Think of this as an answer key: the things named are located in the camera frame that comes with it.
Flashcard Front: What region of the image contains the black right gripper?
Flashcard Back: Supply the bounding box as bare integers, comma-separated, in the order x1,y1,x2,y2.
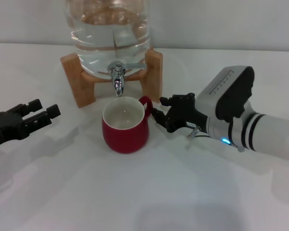
152,92,209,133

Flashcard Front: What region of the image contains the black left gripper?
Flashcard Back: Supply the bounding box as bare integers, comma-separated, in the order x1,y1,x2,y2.
0,98,62,150

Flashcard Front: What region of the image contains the red cup white inside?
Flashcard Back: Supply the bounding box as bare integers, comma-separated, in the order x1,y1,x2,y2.
101,95,153,154

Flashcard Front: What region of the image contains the chrome faucet with lever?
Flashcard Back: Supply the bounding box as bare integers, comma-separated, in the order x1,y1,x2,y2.
107,61,146,98

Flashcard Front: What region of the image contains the wooden dispenser stand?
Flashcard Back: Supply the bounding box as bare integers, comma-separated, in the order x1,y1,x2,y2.
60,48,164,108

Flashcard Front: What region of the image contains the clear glass water dispenser jar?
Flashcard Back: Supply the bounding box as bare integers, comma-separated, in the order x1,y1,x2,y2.
67,0,152,79

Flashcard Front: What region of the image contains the grey cable plug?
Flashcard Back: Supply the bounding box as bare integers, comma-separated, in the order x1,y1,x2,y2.
187,126,210,140

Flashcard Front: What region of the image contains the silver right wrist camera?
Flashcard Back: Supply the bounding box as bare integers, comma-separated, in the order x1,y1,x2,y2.
196,65,255,121

